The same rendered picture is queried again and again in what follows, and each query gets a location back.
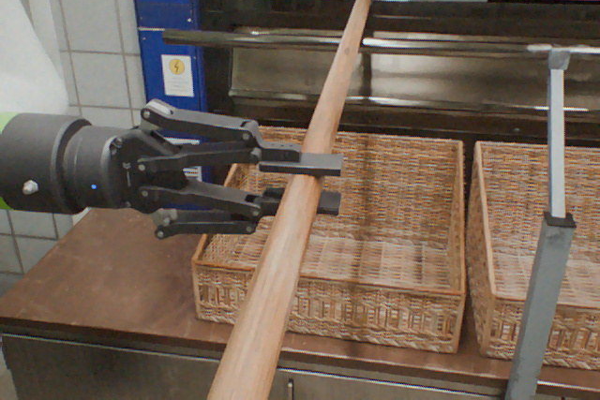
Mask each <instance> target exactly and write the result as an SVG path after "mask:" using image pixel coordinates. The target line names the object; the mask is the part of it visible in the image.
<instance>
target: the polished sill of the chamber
mask: <svg viewBox="0 0 600 400"><path fill-rule="evenodd" d="M355 1H356V0H227V10H229V11H247V12H276V13H304V14H331V15H352V12H353V8H354V4H355ZM367 16H388V17H416V18H445V19H472V20H501V21H529V22H585V23H600V1H595V0H487V2H468V1H430V0H372V3H371V6H369V8H368V12H367Z"/></svg>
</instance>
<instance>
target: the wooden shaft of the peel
mask: <svg viewBox="0 0 600 400"><path fill-rule="evenodd" d="M369 3H370V0H356V1H355V4H354V8H353V10H352V15H351V17H350V20H349V23H347V25H346V28H345V32H344V34H343V37H342V40H341V42H340V45H339V48H338V50H337V56H335V58H334V61H333V64H332V66H331V69H330V72H329V74H328V77H327V80H326V83H325V86H324V88H323V90H322V92H321V96H320V98H319V101H318V104H317V106H316V110H315V112H314V114H313V117H312V120H311V123H310V126H309V128H308V129H307V133H306V136H305V139H304V141H303V144H302V153H312V154H329V155H331V153H332V148H333V144H334V140H335V136H336V132H338V126H339V121H340V117H341V114H342V110H343V105H344V101H345V98H346V94H347V90H348V86H349V82H351V77H352V74H353V66H354V63H355V59H356V54H357V51H358V47H359V43H360V38H361V35H363V32H364V27H365V23H366V19H367V14H368V8H369ZM324 180H325V176H324V175H307V174H292V173H291V176H290V180H289V182H288V184H287V187H286V189H285V192H284V196H283V198H282V201H281V203H280V204H279V206H278V209H277V213H276V216H275V219H274V222H273V225H272V228H271V229H270V232H269V236H268V238H267V241H265V244H264V246H263V249H262V253H261V256H260V259H259V261H258V265H257V268H256V270H255V273H254V275H253V276H252V278H251V281H250V284H249V286H248V289H247V294H246V297H245V300H244V301H243V305H242V308H241V310H239V313H238V316H237V320H236V322H235V324H234V327H233V329H232V335H231V337H230V340H229V344H227V346H226V348H225V351H224V353H223V357H222V360H221V362H220V365H219V369H218V371H217V375H216V376H215V377H214V381H213V384H212V386H211V389H210V393H209V394H208V397H207V400H267V398H269V394H270V391H271V387H272V383H273V378H274V374H275V371H276V366H277V362H278V356H279V352H280V348H282V344H283V339H284V335H285V332H286V328H287V324H288V320H289V315H290V312H291V308H292V303H293V296H295V293H296V289H297V285H298V281H299V276H300V273H301V269H302V265H303V261H304V257H305V254H306V249H307V245H308V242H309V238H310V233H311V230H312V227H313V223H314V218H315V214H316V211H317V206H318V202H319V198H320V195H321V191H322V187H323V184H324Z"/></svg>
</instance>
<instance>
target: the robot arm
mask: <svg viewBox="0 0 600 400"><path fill-rule="evenodd" d="M140 115H141V117H142V120H141V122H140V125H139V126H135V127H133V128H131V129H124V128H117V127H102V126H93V125H92V123H91V122H90V121H89V120H88V119H87V118H84V117H82V116H73V115H68V92H67V89H66V86H65V84H64V83H63V82H62V81H61V79H60V77H59V74H58V72H57V71H56V69H55V67H54V66H53V63H52V62H51V60H50V58H49V56H48V54H47V53H46V50H45V49H44V47H42V45H41V43H40V41H39V38H38V36H37V34H36V32H35V30H34V27H32V25H31V23H30V21H29V19H28V16H27V14H26V12H25V10H24V8H23V7H22V4H21V1H20V0H0V210H11V211H24V212H36V213H47V214H60V215H78V214H80V213H81V212H83V211H85V210H86V209H87V208H99V209H111V210H120V209H134V210H136V211H138V212H140V213H142V214H145V215H150V216H151V218H152V219H153V222H154V224H155V225H156V227H157V228H156V229H155V236H156V238H158V239H160V240H163V239H166V238H169V237H173V236H175V235H178V233H209V234H251V233H254V232H255V231H256V229H257V227H258V225H259V222H260V219H261V218H262V217H264V216H276V213H277V211H278V206H279V204H280V203H281V201H282V198H283V196H284V192H285V189H286V188H285V187H273V186H268V187H266V188H265V190H264V191H263V193H262V195H261V194H256V192H250V191H246V190H242V189H236V188H231V187H227V186H222V185H213V184H208V183H204V182H200V181H198V180H196V178H195V177H192V176H187V175H186V174H185V171H184V169H186V168H192V167H206V166H221V164H223V165H236V163H251V162H253V163H255V165H254V167H255V166H257V165H259V171H260V172H276V173H292V174H307V175H324V176H340V175H341V171H342V166H343V155H329V154H312V153H302V146H301V145H299V144H297V143H284V142H269V141H264V140H263V139H262V137H261V134H260V131H259V125H258V123H257V121H255V120H251V119H245V118H238V117H231V116H224V115H218V114H211V113H204V112H198V111H184V109H177V108H175V107H174V106H171V105H169V104H167V103H165V102H163V101H161V100H158V99H153V100H152V101H151V102H150V103H149V104H147V105H145V106H144V107H143V108H142V109H141V113H140ZM163 129H165V130H168V131H174V132H180V133H187V134H193V135H201V136H206V138H214V139H220V140H227V141H226V142H213V143H200V144H192V143H191V142H186V143H170V142H169V141H167V140H166V139H164V137H163V136H162V135H160V134H159V133H157V132H156V131H155V130H157V131H161V130H163ZM260 160H261V161H260ZM259 162H260V163H259ZM341 201H342V194H341V192H331V191H321V195H320V198H319V202H318V206H317V211H316V214H318V215H339V212H340V206H341ZM169 202H171V203H176V204H181V205H186V204H195V205H200V206H204V208H209V209H214V210H218V211H183V212H178V213H177V212H176V211H175V210H169V211H166V210H163V209H162V208H163V207H165V205H166V204H168V203H169Z"/></svg>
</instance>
